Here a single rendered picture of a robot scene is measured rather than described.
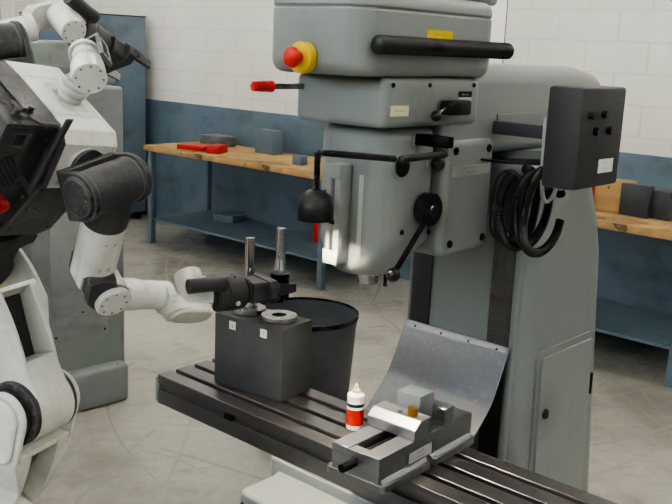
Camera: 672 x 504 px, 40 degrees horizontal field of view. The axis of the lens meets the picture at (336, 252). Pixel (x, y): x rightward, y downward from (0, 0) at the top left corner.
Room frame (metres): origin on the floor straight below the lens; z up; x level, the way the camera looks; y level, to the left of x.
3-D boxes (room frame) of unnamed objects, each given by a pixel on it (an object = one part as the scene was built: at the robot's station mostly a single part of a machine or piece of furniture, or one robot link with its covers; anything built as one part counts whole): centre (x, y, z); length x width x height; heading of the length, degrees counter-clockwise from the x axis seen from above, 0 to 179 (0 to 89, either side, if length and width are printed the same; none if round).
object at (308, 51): (1.78, 0.08, 1.76); 0.06 x 0.02 x 0.06; 49
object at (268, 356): (2.22, 0.18, 1.03); 0.22 x 0.12 x 0.20; 56
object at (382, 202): (1.96, -0.08, 1.47); 0.21 x 0.19 x 0.32; 49
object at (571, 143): (1.96, -0.52, 1.62); 0.20 x 0.09 x 0.21; 139
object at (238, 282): (2.14, 0.21, 1.20); 0.13 x 0.12 x 0.10; 34
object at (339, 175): (1.87, 0.00, 1.45); 0.04 x 0.04 x 0.21; 49
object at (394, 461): (1.83, -0.17, 0.98); 0.35 x 0.15 x 0.11; 141
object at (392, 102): (1.99, -0.10, 1.68); 0.34 x 0.24 x 0.10; 139
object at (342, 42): (1.97, -0.08, 1.81); 0.47 x 0.26 x 0.16; 139
